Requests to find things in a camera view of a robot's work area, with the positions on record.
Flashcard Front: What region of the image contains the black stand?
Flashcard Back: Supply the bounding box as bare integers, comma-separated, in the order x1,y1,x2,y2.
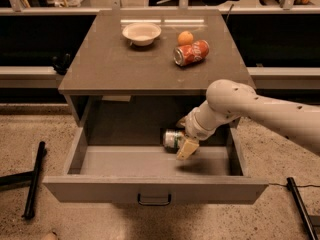
287,177,320,240
0,141,47,220

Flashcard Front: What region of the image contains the grey cabinet with counter top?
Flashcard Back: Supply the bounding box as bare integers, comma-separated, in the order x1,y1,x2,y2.
59,7,254,121

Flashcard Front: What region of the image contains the white bowl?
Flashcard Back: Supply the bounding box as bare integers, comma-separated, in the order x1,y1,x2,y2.
122,22,161,46

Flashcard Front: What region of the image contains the black drawer handle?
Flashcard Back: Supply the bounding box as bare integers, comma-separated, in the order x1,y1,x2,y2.
137,194,172,206

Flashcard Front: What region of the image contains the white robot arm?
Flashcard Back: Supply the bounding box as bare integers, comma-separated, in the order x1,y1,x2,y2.
177,79,320,160

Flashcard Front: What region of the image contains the black stand left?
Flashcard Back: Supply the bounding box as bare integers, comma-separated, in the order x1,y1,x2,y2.
0,141,47,220

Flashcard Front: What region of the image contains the orange soda can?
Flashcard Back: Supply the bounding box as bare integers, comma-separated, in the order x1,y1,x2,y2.
173,40,209,67

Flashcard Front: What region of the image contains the black stand right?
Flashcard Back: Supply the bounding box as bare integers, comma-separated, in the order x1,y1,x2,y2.
287,177,320,240

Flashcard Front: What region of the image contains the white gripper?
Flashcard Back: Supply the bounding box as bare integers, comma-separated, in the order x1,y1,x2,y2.
176,109,215,160

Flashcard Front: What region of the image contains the orange fruit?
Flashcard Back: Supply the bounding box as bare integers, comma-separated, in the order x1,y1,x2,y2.
177,31,194,46

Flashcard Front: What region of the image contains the open grey top drawer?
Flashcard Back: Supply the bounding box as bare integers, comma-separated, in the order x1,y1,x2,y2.
42,96,269,206

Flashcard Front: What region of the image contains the green white 7up can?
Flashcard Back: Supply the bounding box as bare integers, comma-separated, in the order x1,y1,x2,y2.
163,129,185,151

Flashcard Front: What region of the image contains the black clamp on rail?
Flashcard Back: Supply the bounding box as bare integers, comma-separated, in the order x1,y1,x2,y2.
52,53,71,75

